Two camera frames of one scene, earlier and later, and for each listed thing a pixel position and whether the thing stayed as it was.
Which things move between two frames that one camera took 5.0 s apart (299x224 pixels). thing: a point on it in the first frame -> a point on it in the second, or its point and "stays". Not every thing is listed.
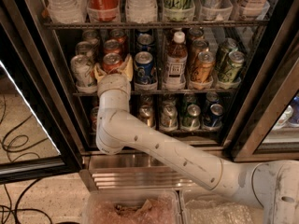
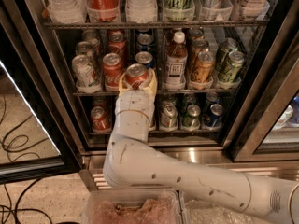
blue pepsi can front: [144, 63] stays
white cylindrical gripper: [113, 82] -> [135, 102]
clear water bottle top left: [66, 4] stays
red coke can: [111, 62] -> [135, 74]
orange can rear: [195, 33] stays
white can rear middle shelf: [91, 35] stays
